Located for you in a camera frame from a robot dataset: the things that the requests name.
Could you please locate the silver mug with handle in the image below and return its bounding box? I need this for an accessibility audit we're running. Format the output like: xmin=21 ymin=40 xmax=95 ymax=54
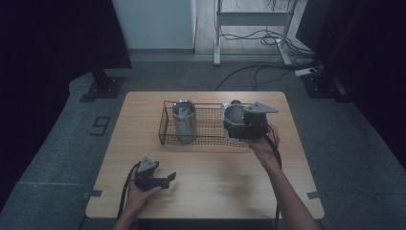
xmin=220 ymin=101 xmax=249 ymax=142

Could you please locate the black stand base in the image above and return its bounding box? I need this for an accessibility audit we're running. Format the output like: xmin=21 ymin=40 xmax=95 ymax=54
xmin=301 ymin=70 xmax=350 ymax=101
xmin=84 ymin=68 xmax=126 ymax=101

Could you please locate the white cabinet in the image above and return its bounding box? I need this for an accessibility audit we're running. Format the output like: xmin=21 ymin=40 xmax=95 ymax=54
xmin=111 ymin=0 xmax=198 ymax=51

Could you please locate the person's right hand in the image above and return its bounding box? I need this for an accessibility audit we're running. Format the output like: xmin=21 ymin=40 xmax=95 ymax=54
xmin=246 ymin=125 xmax=282 ymax=169

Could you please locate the black wire mesh basket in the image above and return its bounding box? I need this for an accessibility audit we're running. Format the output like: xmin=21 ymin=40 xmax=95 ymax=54
xmin=158 ymin=100 xmax=254 ymax=149

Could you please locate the dark curtain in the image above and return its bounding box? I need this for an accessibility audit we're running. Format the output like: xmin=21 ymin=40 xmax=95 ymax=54
xmin=295 ymin=0 xmax=406 ymax=171
xmin=0 ymin=0 xmax=133 ymax=205

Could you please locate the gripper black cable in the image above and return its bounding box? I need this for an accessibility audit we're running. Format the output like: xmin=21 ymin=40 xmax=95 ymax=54
xmin=116 ymin=162 xmax=142 ymax=221
xmin=261 ymin=124 xmax=283 ymax=230

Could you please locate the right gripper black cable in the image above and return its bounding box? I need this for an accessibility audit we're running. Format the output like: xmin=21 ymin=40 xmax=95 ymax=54
xmin=261 ymin=124 xmax=283 ymax=230

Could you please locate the white power strip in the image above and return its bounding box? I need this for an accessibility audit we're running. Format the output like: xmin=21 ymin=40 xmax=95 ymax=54
xmin=294 ymin=66 xmax=318 ymax=78

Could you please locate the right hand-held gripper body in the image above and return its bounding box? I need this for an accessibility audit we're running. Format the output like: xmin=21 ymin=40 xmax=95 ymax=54
xmin=240 ymin=101 xmax=280 ymax=140

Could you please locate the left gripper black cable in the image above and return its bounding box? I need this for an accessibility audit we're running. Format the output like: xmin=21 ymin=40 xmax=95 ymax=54
xmin=116 ymin=162 xmax=142 ymax=221

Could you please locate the tall stainless steel cup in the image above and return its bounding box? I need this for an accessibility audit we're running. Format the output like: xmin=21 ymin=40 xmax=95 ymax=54
xmin=171 ymin=99 xmax=198 ymax=145

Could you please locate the person's left hand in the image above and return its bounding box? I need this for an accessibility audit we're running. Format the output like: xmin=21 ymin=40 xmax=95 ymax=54
xmin=124 ymin=174 xmax=163 ymax=219

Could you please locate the long black floor cable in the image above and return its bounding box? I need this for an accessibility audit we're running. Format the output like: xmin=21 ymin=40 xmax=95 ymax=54
xmin=214 ymin=61 xmax=322 ymax=92

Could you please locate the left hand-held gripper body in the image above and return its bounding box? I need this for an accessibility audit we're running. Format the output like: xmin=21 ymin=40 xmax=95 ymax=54
xmin=133 ymin=155 xmax=170 ymax=193

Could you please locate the white metal desk frame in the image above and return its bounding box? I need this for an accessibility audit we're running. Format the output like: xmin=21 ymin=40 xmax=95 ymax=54
xmin=213 ymin=0 xmax=299 ymax=67

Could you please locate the tangle of floor cables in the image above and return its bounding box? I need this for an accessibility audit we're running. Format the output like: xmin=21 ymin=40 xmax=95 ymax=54
xmin=219 ymin=27 xmax=317 ymax=60

